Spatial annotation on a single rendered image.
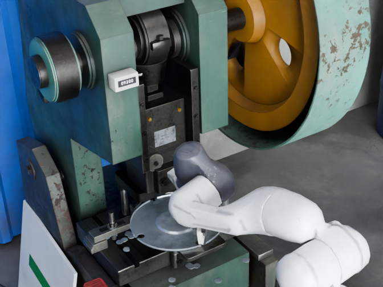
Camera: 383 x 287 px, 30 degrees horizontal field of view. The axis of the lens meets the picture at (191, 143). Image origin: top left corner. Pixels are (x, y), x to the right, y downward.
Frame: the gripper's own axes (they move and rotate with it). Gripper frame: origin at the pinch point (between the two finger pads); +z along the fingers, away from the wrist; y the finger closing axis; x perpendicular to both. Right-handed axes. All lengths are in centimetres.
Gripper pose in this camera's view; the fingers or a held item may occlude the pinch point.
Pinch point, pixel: (200, 233)
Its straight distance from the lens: 210.6
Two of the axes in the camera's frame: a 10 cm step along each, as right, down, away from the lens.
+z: 0.9, 6.5, 7.5
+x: 1.5, -7.5, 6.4
